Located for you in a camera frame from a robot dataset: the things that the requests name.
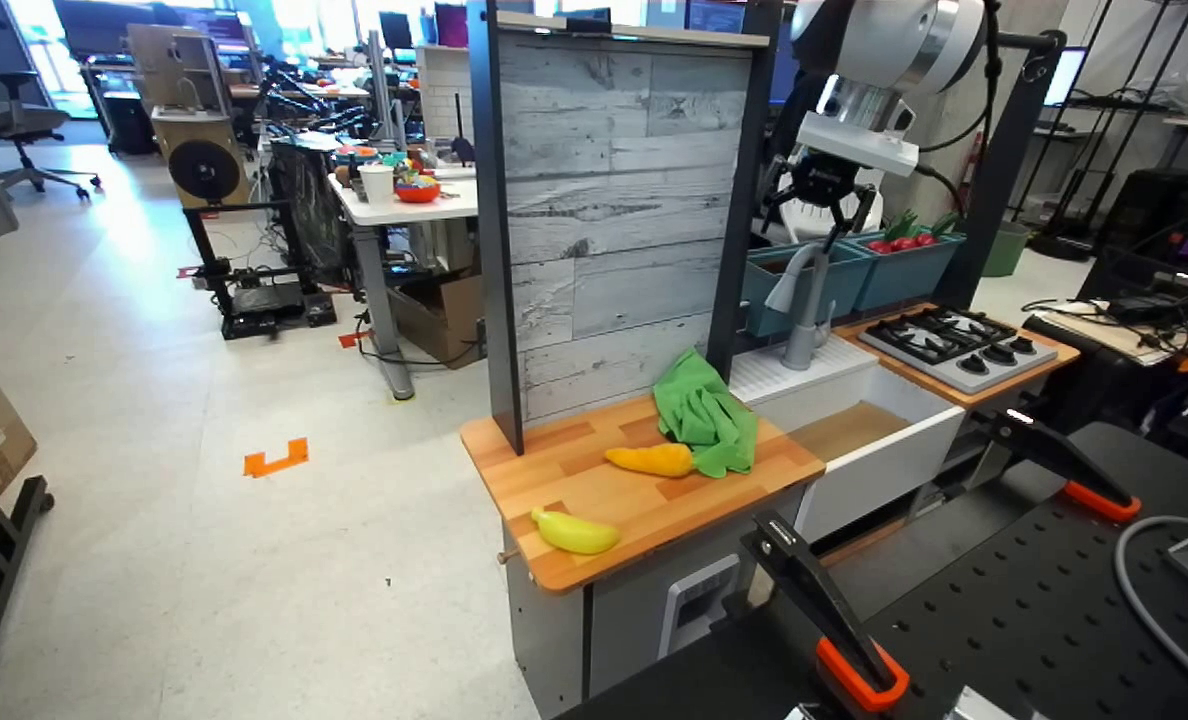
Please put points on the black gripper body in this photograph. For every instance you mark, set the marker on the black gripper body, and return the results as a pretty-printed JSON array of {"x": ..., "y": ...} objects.
[{"x": 830, "y": 187}]

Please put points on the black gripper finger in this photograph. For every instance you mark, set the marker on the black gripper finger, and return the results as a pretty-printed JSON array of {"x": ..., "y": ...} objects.
[
  {"x": 860, "y": 212},
  {"x": 785, "y": 212}
]

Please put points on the grey toy faucet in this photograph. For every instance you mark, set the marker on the grey toy faucet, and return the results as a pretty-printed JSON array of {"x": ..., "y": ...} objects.
[{"x": 812, "y": 334}]

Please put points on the red toy food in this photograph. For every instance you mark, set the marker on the red toy food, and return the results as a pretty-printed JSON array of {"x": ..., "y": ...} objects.
[{"x": 903, "y": 245}]

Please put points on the teal plastic bin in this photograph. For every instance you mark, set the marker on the teal plastic bin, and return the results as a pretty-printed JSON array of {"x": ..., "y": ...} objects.
[
  {"x": 854, "y": 282},
  {"x": 906, "y": 276}
]

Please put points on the green bin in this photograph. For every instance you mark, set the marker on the green bin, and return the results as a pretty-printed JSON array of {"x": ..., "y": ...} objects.
[{"x": 1005, "y": 249}]

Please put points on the grey toy stove top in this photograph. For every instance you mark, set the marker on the grey toy stove top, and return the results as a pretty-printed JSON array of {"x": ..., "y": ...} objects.
[{"x": 954, "y": 341}]

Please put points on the grey wood backsplash panel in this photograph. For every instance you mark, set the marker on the grey wood backsplash panel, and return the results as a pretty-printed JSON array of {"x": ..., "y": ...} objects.
[{"x": 617, "y": 202}]

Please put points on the wooden stove base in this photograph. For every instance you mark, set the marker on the wooden stove base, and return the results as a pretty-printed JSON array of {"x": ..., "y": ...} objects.
[{"x": 939, "y": 387}]

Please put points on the green cloth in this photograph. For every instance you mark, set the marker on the green cloth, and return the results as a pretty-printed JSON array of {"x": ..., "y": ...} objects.
[{"x": 706, "y": 414}]

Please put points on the black metal shelf rack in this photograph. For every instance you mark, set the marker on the black metal shelf rack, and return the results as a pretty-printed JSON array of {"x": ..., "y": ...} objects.
[{"x": 1085, "y": 103}]

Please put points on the white toy sink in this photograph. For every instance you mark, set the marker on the white toy sink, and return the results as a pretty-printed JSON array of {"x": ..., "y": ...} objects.
[{"x": 875, "y": 472}]

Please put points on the orange-yellow toy fruit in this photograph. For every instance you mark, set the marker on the orange-yellow toy fruit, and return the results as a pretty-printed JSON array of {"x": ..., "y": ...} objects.
[{"x": 653, "y": 460}]

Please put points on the black equipment pile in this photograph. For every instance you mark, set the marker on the black equipment pile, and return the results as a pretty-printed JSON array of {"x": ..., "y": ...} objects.
[{"x": 1152, "y": 227}]

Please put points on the wooden countertop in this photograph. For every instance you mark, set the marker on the wooden countertop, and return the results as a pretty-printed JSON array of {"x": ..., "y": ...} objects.
[{"x": 579, "y": 464}]

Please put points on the white desk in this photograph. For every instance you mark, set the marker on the white desk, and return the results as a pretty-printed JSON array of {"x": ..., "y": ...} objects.
[{"x": 432, "y": 206}]

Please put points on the cardboard box under desk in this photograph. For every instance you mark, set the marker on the cardboard box under desk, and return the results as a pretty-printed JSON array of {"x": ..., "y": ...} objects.
[{"x": 439, "y": 312}]

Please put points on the red bowl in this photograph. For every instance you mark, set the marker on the red bowl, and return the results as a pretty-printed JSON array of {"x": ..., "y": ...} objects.
[{"x": 417, "y": 188}]

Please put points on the yellow toy banana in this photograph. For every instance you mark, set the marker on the yellow toy banana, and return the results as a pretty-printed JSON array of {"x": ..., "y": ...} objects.
[{"x": 573, "y": 532}]

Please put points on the white cup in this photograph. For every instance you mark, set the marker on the white cup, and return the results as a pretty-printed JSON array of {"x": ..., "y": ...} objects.
[{"x": 376, "y": 187}]

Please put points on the grey kitchen cabinet base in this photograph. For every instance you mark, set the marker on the grey kitchen cabinet base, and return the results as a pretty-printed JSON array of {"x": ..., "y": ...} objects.
[{"x": 617, "y": 613}]

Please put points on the black equipment cart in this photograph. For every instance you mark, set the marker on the black equipment cart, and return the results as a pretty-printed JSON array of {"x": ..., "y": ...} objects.
[{"x": 267, "y": 295}]

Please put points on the wooden cabinet with speaker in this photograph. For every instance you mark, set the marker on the wooden cabinet with speaker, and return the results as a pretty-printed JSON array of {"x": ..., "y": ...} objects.
[{"x": 205, "y": 164}]

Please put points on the orange floor tape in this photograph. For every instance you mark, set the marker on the orange floor tape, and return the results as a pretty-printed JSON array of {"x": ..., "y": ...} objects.
[{"x": 257, "y": 464}]

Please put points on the grey office chair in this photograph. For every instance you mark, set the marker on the grey office chair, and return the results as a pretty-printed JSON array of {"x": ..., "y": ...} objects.
[{"x": 19, "y": 113}]

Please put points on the black metal frame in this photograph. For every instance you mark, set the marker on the black metal frame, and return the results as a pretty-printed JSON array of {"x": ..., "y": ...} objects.
[{"x": 497, "y": 265}]

